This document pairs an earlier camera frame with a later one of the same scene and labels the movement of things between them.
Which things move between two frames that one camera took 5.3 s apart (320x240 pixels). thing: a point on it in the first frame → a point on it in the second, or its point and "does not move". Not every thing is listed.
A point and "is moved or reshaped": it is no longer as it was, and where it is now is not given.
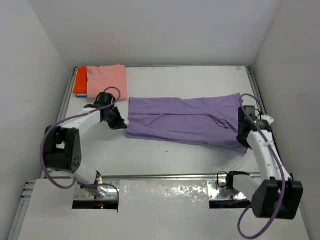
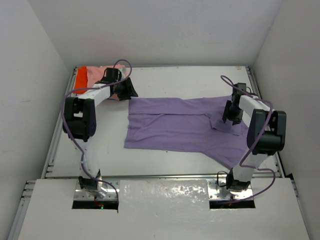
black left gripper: (115, 118) → (126, 89)
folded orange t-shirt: (80, 86) does not move
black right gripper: (242, 141) → (236, 119)
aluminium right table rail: (260, 102) does not move
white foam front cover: (148, 209) does not move
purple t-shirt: (212, 121) is moved or reshaped
